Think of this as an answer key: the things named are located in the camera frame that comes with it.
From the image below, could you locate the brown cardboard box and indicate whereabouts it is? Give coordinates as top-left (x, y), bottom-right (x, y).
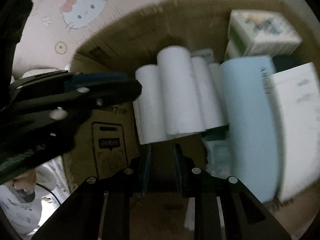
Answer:
top-left (63, 0), bottom-right (319, 239)

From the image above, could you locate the white paper roll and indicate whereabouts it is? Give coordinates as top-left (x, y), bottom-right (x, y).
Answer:
top-left (157, 46), bottom-right (205, 135)

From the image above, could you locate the light blue flat box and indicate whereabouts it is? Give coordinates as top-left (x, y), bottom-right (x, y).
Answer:
top-left (220, 56), bottom-right (280, 203)

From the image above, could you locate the white roll in box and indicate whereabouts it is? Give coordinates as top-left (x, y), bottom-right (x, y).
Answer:
top-left (133, 64), bottom-right (167, 145)
top-left (191, 56), bottom-right (227, 129)

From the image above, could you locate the white booklet box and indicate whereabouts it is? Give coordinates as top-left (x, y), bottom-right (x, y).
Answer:
top-left (268, 62), bottom-right (319, 202)

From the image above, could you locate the pink Hello Kitty blanket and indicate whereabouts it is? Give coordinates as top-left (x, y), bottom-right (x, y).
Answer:
top-left (10, 0), bottom-right (320, 86)

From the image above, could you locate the cartoon printed white box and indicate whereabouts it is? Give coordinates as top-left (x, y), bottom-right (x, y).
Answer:
top-left (226, 9), bottom-right (302, 59)

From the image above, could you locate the person's left hand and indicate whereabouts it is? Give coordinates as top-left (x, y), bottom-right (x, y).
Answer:
top-left (13, 169), bottom-right (36, 192)

